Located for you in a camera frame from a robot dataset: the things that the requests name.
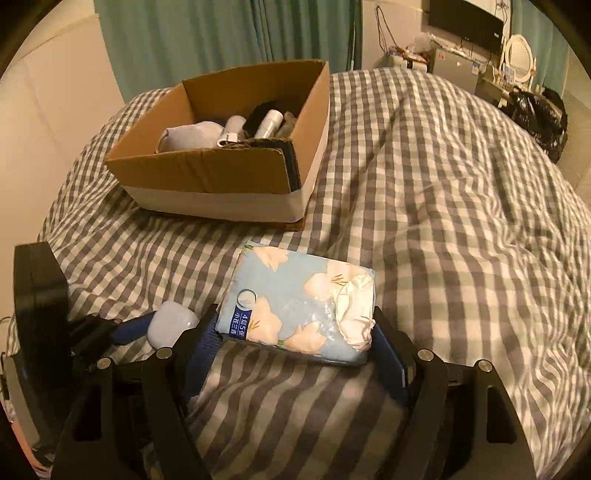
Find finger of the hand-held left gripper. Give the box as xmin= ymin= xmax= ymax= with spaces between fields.
xmin=112 ymin=316 xmax=156 ymax=347

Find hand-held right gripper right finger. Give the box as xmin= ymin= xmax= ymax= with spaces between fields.
xmin=369 ymin=307 xmax=539 ymax=480

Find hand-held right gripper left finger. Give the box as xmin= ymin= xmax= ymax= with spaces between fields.
xmin=53 ymin=305 xmax=223 ymax=480

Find white earbud case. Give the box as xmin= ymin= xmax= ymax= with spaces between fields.
xmin=147 ymin=300 xmax=200 ymax=350

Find floral tissue pack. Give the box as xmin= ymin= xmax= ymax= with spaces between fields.
xmin=216 ymin=240 xmax=376 ymax=367

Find cardboard box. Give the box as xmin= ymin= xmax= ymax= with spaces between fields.
xmin=102 ymin=59 xmax=331 ymax=228

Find white round device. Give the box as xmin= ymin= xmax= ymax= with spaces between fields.
xmin=157 ymin=121 xmax=223 ymax=154

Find grey cylindrical bottle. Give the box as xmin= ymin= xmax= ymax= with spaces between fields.
xmin=254 ymin=109 xmax=284 ymax=139

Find white bottle black cap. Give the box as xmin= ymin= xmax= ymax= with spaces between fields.
xmin=242 ymin=102 xmax=279 ymax=137

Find checked blanket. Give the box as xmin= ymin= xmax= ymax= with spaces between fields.
xmin=4 ymin=67 xmax=591 ymax=480

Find black plastic bag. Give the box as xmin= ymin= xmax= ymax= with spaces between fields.
xmin=501 ymin=88 xmax=569 ymax=163

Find beige dressing table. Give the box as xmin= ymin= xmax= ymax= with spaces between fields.
xmin=475 ymin=76 xmax=514 ymax=108

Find green curtain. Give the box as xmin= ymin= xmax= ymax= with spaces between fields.
xmin=512 ymin=0 xmax=571 ymax=100
xmin=95 ymin=0 xmax=269 ymax=105
xmin=259 ymin=0 xmax=363 ymax=75

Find silver fridge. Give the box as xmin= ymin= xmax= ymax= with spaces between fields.
xmin=429 ymin=46 xmax=479 ymax=93

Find white oval mirror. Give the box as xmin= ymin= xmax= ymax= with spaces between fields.
xmin=500 ymin=34 xmax=537 ymax=86

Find black television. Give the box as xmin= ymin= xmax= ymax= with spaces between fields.
xmin=428 ymin=0 xmax=504 ymax=49

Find wall cables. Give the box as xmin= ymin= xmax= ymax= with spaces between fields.
xmin=373 ymin=6 xmax=403 ymax=52

